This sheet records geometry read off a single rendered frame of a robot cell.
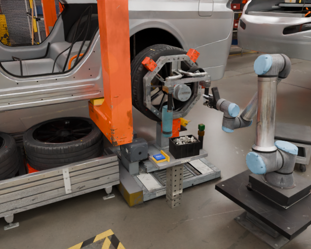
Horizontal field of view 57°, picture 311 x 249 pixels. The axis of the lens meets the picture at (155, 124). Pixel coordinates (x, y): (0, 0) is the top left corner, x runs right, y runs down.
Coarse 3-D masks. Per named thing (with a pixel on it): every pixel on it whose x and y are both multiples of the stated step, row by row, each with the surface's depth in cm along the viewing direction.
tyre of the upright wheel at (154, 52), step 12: (156, 48) 238; (168, 48) 235; (180, 48) 241; (132, 60) 247; (156, 60) 233; (132, 72) 239; (144, 72) 232; (132, 84) 238; (132, 96) 243; (144, 108) 244; (156, 120) 254
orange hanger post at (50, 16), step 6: (42, 0) 402; (48, 0) 404; (54, 0) 408; (42, 6) 407; (48, 6) 407; (54, 6) 410; (48, 12) 409; (54, 12) 413; (48, 18) 412; (54, 18) 415; (48, 24) 415; (48, 30) 417
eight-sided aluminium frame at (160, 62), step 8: (160, 56) 231; (168, 56) 232; (176, 56) 231; (184, 56) 234; (160, 64) 227; (192, 64) 242; (152, 72) 226; (144, 80) 228; (144, 88) 232; (200, 88) 254; (144, 96) 235; (192, 96) 259; (200, 96) 257; (144, 104) 237; (192, 104) 255; (176, 112) 256; (184, 112) 255
